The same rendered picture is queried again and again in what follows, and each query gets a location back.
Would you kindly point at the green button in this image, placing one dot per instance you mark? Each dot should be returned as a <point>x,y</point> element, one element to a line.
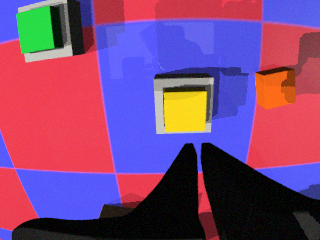
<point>50,29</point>

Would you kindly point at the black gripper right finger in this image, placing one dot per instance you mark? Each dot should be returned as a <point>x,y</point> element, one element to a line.
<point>247,205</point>

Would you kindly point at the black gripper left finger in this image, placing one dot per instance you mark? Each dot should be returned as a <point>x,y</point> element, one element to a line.
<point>169,212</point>

